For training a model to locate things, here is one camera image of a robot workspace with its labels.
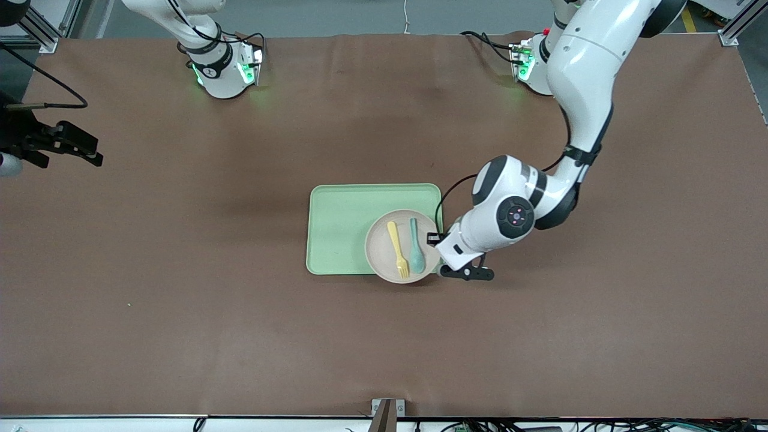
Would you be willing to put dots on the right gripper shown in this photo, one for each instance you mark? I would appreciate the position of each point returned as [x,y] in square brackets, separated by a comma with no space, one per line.
[18,133]

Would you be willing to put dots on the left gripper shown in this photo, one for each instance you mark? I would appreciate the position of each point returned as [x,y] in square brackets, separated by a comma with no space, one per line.
[433,238]

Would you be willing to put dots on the teal plastic spoon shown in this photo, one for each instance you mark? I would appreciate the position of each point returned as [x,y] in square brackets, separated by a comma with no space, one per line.
[417,258]

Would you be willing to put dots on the yellow plastic fork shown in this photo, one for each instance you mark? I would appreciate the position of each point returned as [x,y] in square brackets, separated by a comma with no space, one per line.
[396,243]

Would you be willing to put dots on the beige round plate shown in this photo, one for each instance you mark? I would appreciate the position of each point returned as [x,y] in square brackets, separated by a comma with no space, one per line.
[378,252]

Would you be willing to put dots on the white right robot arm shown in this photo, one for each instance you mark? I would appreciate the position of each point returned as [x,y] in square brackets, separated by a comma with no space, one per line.
[216,72]

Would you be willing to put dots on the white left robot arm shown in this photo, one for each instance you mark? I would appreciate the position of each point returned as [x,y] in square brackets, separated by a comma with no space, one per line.
[588,72]

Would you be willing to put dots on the grey base connector plate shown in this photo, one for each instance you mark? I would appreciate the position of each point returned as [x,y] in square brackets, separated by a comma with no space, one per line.
[251,66]
[521,60]

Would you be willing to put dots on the light green rectangular tray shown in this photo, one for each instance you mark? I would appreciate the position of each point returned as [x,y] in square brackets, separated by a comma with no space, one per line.
[336,228]

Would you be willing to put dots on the brown table cover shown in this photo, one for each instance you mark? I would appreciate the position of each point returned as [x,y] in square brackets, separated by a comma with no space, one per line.
[180,270]

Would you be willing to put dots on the white wheeled background machine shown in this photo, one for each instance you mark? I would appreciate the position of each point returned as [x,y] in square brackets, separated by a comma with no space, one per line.
[714,6]

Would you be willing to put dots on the aluminium frame post with foot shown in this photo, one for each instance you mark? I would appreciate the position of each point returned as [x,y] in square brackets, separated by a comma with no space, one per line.
[735,30]
[42,33]

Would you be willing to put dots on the thin aluminium frame post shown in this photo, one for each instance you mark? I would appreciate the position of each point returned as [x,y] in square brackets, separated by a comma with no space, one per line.
[71,15]

